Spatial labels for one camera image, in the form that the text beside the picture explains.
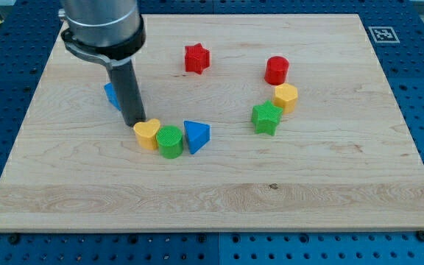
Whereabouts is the green cylinder block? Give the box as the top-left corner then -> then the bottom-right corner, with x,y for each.
156,125 -> 183,159

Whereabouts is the wooden board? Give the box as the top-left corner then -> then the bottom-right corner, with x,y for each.
0,14 -> 424,233

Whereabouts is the red star block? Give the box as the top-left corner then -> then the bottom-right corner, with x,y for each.
184,43 -> 211,74

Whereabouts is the blue triangle block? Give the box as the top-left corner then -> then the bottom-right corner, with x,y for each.
183,121 -> 211,155

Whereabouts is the white fiducial marker tag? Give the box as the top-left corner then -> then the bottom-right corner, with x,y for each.
369,26 -> 400,43

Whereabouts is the blue cube block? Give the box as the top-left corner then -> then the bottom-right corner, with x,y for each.
104,82 -> 121,111

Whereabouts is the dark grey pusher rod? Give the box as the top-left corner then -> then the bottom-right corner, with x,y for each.
108,59 -> 146,127

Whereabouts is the yellow heart block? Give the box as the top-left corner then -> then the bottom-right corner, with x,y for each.
133,119 -> 161,150

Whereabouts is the yellow hexagon block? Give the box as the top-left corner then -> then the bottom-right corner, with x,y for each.
272,83 -> 298,114

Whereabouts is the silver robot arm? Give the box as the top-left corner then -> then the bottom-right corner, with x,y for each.
59,0 -> 146,127

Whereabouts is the red cylinder block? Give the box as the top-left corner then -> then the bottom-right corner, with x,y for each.
264,56 -> 289,85

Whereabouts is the green star block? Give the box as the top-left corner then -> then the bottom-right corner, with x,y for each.
251,100 -> 283,136

